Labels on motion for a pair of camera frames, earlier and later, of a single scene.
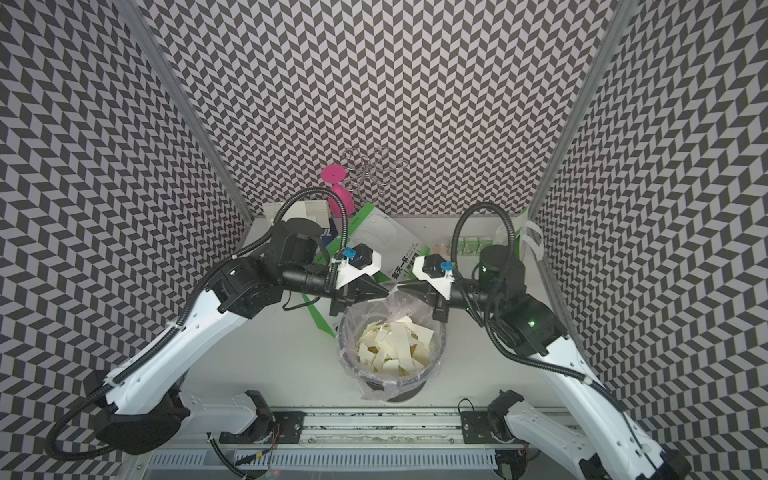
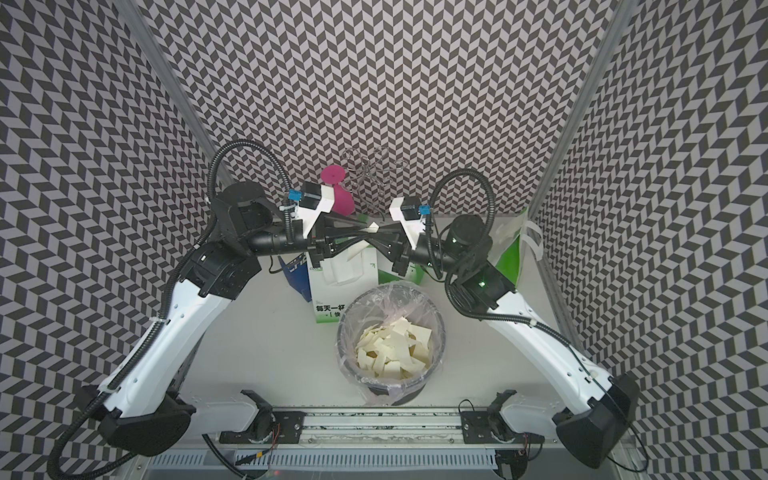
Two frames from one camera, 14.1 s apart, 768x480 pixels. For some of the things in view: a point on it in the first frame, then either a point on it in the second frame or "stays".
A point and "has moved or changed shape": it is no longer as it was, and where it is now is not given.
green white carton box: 398,246 has moved or changed shape
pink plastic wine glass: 335,174 stays
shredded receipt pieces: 395,347 stays
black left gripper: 348,295 -> 323,238
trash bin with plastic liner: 390,345 stays
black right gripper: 421,290 -> 401,250
